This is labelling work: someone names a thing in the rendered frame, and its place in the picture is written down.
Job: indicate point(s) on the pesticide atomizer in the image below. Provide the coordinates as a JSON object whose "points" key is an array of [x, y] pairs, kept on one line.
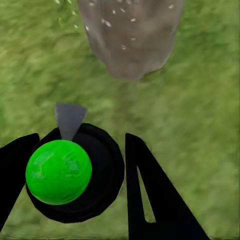
{"points": [[76, 171]]}

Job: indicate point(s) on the tree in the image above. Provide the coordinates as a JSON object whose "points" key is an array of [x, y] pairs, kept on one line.
{"points": [[133, 41]]}

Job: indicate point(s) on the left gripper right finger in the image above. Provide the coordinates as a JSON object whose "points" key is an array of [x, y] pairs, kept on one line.
{"points": [[174, 219]]}

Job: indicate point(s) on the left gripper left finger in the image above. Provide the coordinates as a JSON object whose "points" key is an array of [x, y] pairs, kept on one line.
{"points": [[13, 163]]}

